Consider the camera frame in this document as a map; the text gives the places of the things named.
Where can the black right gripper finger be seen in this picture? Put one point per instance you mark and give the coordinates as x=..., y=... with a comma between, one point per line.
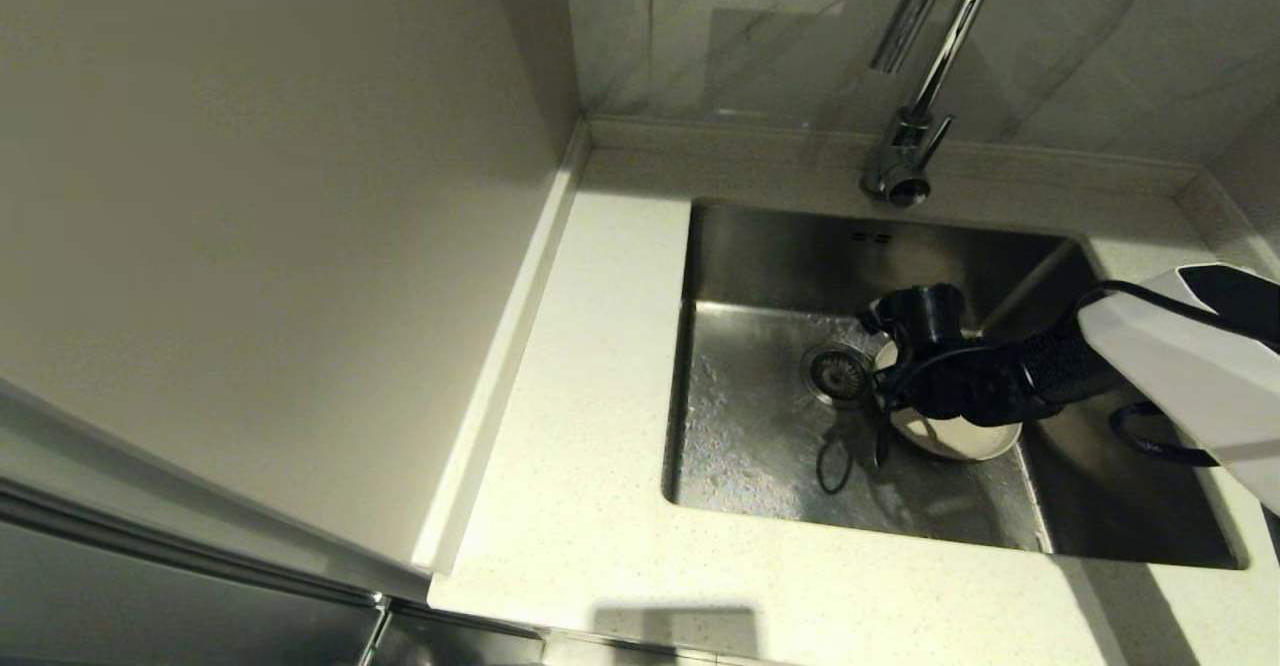
x=888, y=391
x=872, y=318

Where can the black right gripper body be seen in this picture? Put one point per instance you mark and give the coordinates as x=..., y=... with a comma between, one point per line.
x=960, y=376

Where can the cream round plate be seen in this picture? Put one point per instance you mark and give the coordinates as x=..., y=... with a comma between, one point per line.
x=960, y=436

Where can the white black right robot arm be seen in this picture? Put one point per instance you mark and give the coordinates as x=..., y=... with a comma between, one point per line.
x=1190, y=366

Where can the stainless steel sink basin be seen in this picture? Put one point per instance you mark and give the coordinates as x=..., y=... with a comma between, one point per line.
x=740, y=446

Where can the round metal drain strainer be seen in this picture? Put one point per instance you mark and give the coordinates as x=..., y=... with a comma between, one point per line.
x=835, y=374

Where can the chrome gooseneck faucet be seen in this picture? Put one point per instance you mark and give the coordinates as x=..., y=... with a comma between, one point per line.
x=905, y=161

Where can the grey metal cabinet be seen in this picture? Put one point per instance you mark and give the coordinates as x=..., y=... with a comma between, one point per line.
x=150, y=586

